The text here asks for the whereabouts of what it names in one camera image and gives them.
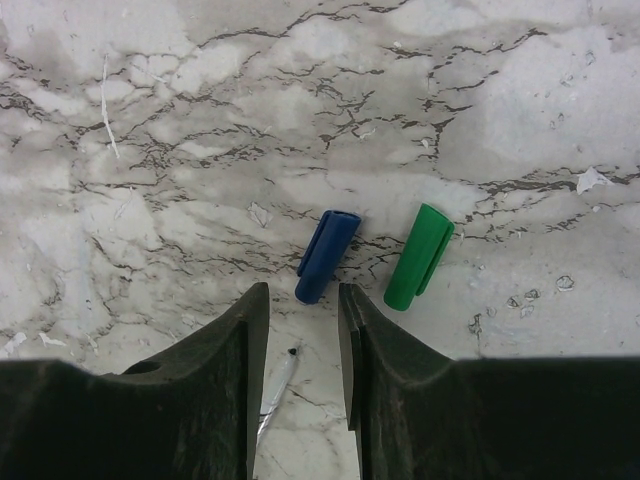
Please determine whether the blue pen cap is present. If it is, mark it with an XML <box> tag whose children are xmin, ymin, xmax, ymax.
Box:
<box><xmin>294</xmin><ymin>210</ymin><xmax>361</xmax><ymax>305</ymax></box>

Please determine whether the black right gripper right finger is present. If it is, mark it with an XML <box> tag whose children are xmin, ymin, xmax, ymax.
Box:
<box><xmin>338</xmin><ymin>284</ymin><xmax>639</xmax><ymax>479</ymax></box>

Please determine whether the green pen cap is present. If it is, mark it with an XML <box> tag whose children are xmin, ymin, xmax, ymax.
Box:
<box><xmin>383</xmin><ymin>203</ymin><xmax>454</xmax><ymax>311</ymax></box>

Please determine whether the white green marker pen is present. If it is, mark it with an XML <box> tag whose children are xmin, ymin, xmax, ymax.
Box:
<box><xmin>256</xmin><ymin>347</ymin><xmax>300</xmax><ymax>445</ymax></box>

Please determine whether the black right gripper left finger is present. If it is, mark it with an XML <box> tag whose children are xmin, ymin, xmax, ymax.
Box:
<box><xmin>1</xmin><ymin>282</ymin><xmax>270</xmax><ymax>479</ymax></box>

